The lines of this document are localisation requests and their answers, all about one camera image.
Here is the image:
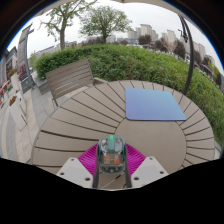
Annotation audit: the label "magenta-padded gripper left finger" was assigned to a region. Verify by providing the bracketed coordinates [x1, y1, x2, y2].
[56, 143, 101, 190]

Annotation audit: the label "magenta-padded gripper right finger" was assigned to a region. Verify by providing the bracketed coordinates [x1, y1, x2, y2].
[122, 143, 170, 189]

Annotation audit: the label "transparent green computer mouse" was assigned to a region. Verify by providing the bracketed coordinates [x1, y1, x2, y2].
[97, 134, 127, 175]

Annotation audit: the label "blue rectangular mouse pad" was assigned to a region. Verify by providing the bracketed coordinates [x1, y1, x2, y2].
[124, 87, 188, 122]

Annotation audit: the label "white flower planter box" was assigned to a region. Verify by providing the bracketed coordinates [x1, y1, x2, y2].
[8, 94, 28, 132]

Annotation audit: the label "grey slatted outdoor chair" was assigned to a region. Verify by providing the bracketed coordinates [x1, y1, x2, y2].
[45, 59, 110, 108]

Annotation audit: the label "green trimmed hedge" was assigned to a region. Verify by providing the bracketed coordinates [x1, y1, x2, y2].
[33, 43, 224, 145]

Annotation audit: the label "curved black umbrella pole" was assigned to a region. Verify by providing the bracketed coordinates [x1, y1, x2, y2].
[177, 15, 195, 96]

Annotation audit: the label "tall dark sign pillar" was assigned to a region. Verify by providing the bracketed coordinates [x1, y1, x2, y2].
[16, 23, 36, 93]

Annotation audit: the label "distant high-rise buildings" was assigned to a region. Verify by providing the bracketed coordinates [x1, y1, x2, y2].
[31, 23, 218, 68]

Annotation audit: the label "tall thin-trunked tree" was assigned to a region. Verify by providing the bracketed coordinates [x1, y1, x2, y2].
[39, 0, 98, 51]

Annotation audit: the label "round leafy green tree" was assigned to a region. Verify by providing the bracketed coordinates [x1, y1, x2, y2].
[78, 5, 133, 45]

